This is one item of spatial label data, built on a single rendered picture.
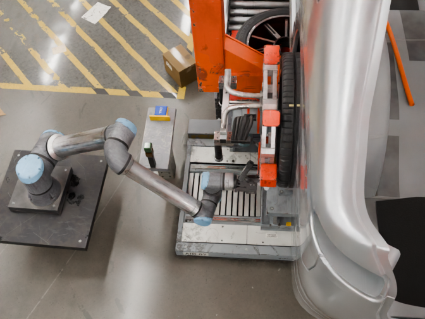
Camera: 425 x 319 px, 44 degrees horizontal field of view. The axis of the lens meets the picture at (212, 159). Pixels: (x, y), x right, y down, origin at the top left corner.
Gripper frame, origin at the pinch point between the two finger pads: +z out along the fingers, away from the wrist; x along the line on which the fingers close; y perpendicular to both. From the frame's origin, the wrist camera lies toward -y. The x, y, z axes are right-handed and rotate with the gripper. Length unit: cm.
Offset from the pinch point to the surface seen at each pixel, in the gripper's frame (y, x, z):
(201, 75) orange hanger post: -48, -42, -42
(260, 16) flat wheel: -83, -102, -9
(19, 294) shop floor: 78, -12, -143
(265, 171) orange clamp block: -10.2, 24.8, -4.7
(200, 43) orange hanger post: -66, -25, -40
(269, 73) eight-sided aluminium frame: -54, 13, -5
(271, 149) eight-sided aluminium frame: -21.1, 27.0, -2.8
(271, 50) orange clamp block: -63, 4, -4
